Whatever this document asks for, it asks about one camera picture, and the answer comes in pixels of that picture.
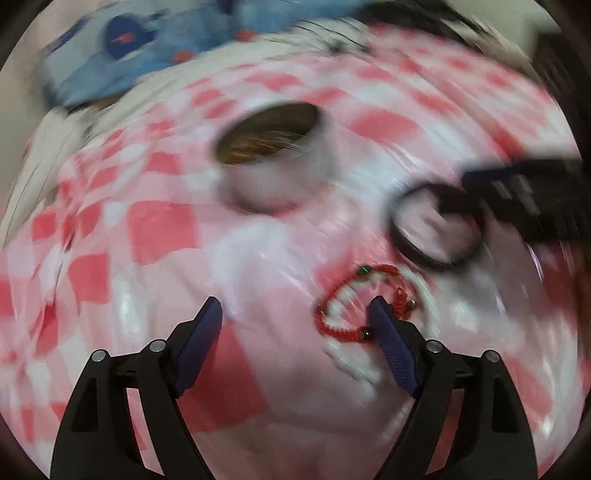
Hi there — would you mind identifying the black braided leather bracelet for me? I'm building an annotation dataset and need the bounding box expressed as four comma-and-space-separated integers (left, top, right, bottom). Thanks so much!
386, 181, 488, 273

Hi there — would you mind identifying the white bead bracelet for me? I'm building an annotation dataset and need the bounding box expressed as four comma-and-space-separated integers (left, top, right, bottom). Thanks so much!
322, 271, 435, 388

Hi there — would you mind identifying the red woven cord bracelet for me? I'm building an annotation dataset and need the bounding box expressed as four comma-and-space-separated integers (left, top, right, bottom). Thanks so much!
314, 263, 419, 345

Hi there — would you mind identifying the black jacket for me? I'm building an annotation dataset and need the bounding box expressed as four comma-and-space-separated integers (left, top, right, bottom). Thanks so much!
355, 1, 541, 83

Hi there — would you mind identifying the red white checkered plastic cloth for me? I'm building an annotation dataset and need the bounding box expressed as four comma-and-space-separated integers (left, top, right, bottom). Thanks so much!
1, 27, 576, 479

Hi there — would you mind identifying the round silver metal tin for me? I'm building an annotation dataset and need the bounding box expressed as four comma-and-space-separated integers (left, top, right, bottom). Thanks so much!
212, 102, 338, 213

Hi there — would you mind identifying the blue whale pillow left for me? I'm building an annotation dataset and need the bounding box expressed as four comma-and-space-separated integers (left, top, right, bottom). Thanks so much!
36, 1, 233, 109

